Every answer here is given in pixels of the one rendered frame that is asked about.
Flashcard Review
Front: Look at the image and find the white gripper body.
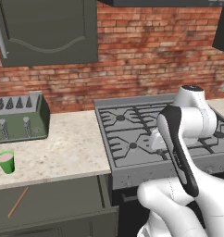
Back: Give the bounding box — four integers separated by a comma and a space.
148, 127, 167, 153

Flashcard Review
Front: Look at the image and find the grey-green open drawer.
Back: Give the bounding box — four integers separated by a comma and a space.
0, 173, 119, 237

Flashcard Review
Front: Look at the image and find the grey-green drawer front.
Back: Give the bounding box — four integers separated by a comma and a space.
0, 206, 119, 237

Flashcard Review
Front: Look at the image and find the green smoothie cup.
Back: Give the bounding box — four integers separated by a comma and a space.
0, 149, 17, 175

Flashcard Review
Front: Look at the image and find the grey gas stove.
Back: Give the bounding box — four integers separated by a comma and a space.
93, 94, 224, 237

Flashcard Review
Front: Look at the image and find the green toaster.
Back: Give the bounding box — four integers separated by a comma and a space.
0, 90, 51, 145

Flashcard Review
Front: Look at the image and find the dark range hood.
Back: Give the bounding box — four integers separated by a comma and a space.
98, 0, 224, 8

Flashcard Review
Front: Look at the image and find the black oven door handle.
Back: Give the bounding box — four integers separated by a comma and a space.
120, 192, 140, 204

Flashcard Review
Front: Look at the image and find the dark wall cupboard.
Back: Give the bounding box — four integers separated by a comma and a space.
211, 5, 224, 56

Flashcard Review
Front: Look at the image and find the grey-green wall cupboard door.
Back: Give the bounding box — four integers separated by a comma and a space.
0, 0, 100, 69

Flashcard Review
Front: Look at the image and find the silver cupboard door handle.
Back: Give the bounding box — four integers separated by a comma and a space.
0, 5, 9, 60

